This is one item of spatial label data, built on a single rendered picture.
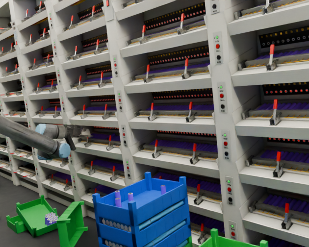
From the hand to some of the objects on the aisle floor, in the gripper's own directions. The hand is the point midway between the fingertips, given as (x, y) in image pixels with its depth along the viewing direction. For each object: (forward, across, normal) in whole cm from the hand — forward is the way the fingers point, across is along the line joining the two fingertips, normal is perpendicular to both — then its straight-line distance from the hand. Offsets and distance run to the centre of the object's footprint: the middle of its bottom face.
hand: (90, 136), depth 229 cm
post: (+19, -47, +58) cm, 77 cm away
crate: (-12, -11, +65) cm, 67 cm away
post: (+19, +23, +58) cm, 65 cm away
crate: (-18, +43, +66) cm, 81 cm away
